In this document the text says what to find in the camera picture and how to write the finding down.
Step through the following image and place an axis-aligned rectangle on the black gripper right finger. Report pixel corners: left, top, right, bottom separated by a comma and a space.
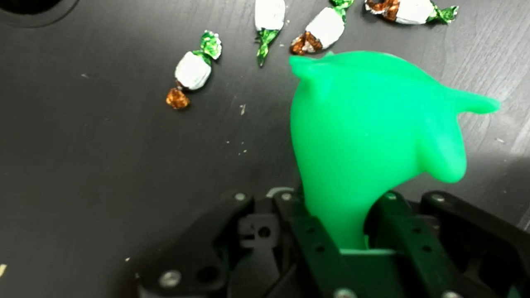
366, 193, 459, 298

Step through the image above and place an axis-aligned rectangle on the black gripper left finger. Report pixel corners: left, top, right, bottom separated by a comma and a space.
273, 191, 343, 298

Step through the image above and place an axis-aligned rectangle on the green plush toy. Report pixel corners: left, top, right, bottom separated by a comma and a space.
290, 52, 500, 250

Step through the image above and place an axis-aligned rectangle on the wrapped candy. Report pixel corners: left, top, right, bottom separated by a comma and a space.
253, 0, 286, 68
290, 0, 356, 55
165, 30, 222, 111
363, 0, 459, 25

